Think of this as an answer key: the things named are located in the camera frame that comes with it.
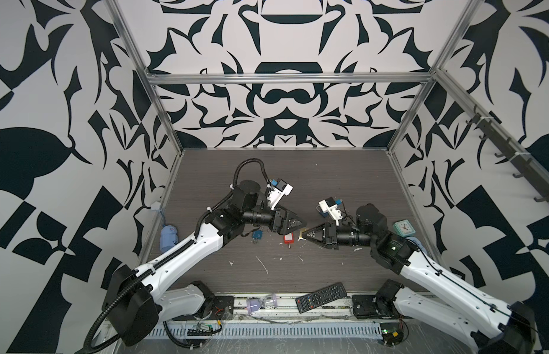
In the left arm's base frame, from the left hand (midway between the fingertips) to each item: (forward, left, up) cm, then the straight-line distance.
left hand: (303, 217), depth 66 cm
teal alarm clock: (+7, -45, -25) cm, 52 cm away
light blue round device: (0, -46, -23) cm, 52 cm away
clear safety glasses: (-18, +16, -24) cm, 34 cm away
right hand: (-6, 0, -1) cm, 6 cm away
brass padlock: (-4, +1, -2) cm, 4 cm away
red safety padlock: (+3, +3, -23) cm, 23 cm away
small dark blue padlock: (+6, +15, -25) cm, 30 cm away
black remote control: (-17, -7, -25) cm, 31 cm away
